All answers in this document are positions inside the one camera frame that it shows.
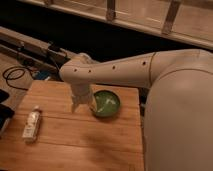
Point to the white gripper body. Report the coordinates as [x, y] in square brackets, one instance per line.
[81, 94]

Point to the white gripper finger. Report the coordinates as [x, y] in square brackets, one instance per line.
[93, 105]
[74, 107]

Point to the white plastic bottle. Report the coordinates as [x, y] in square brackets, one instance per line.
[32, 125]

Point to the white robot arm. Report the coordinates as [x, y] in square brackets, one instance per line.
[178, 122]

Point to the green ceramic bowl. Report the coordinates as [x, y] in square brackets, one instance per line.
[108, 103]

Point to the black device at left edge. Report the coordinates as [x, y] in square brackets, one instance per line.
[6, 113]

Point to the black connector box on rail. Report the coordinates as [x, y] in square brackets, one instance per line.
[53, 47]

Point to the metal floor rail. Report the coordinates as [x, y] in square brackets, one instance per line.
[21, 46]

